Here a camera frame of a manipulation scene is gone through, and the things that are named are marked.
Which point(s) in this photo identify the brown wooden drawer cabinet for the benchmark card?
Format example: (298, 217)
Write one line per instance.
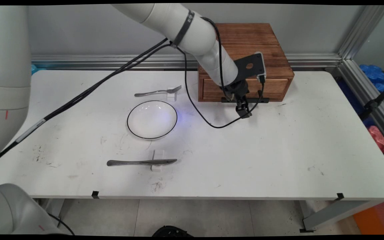
(252, 40)

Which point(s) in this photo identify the orange box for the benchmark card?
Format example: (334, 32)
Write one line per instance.
(375, 216)

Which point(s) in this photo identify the black device on floor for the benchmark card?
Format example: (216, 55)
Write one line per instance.
(172, 231)

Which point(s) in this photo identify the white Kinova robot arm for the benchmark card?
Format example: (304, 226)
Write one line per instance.
(165, 16)

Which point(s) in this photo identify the white bowl with black rim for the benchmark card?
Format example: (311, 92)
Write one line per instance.
(152, 120)

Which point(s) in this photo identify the black stand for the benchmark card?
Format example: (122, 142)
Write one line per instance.
(373, 104)

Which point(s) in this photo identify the grey table leg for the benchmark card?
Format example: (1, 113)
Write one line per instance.
(50, 208)

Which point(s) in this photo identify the short aluminium frame rail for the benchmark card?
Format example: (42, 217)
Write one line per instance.
(372, 100)

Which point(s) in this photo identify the red plastic bag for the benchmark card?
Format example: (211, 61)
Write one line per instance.
(378, 136)

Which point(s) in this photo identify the long aluminium frame rail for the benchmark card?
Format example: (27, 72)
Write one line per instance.
(95, 61)

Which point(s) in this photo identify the white fork rest block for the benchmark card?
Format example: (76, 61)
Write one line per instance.
(171, 96)

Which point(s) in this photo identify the black table clamp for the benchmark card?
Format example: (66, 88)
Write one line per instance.
(339, 196)
(95, 194)

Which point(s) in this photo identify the silver metal knife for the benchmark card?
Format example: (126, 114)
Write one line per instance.
(138, 162)

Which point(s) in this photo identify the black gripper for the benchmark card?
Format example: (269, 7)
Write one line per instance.
(238, 89)

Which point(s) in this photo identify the white knife rest block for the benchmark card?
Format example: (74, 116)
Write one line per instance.
(158, 154)

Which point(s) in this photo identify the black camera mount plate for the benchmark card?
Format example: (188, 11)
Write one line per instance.
(243, 71)

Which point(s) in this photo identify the grey table leg beam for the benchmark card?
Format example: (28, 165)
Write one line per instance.
(338, 213)

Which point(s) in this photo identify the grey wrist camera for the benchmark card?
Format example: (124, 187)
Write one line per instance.
(263, 66)

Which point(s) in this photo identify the silver metal fork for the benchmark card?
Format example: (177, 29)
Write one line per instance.
(145, 94)

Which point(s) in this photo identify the aluminium frame post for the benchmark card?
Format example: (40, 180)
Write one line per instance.
(362, 33)

